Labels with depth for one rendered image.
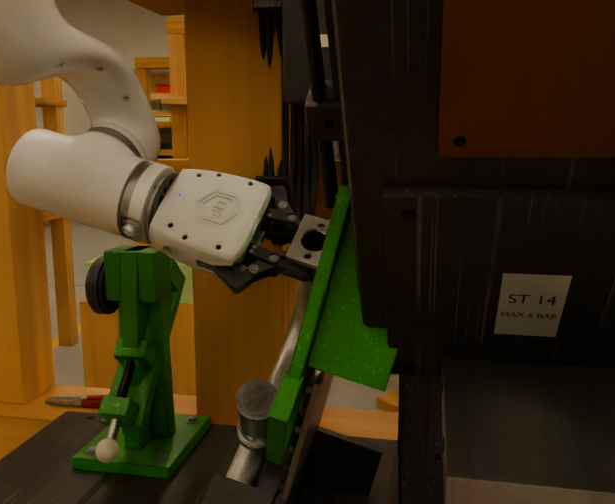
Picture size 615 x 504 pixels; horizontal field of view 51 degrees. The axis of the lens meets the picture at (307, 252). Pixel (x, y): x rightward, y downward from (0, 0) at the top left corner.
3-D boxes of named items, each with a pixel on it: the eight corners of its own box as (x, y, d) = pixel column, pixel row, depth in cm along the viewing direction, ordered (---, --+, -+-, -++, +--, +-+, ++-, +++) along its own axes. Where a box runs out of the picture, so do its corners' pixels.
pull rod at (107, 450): (113, 468, 74) (110, 421, 73) (91, 466, 75) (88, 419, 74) (134, 446, 80) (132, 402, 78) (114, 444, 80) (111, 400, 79)
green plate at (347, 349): (366, 450, 54) (442, 211, 49) (273, 419, 55) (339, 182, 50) (378, 397, 65) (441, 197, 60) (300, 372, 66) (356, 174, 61)
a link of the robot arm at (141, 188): (109, 208, 60) (137, 217, 60) (151, 143, 65) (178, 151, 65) (125, 256, 67) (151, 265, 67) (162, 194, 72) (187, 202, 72)
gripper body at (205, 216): (127, 221, 60) (238, 256, 59) (174, 146, 66) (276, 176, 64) (141, 263, 67) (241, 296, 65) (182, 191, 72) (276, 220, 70)
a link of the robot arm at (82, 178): (162, 202, 73) (121, 254, 66) (59, 170, 75) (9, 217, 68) (159, 140, 67) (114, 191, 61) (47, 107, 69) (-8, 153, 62)
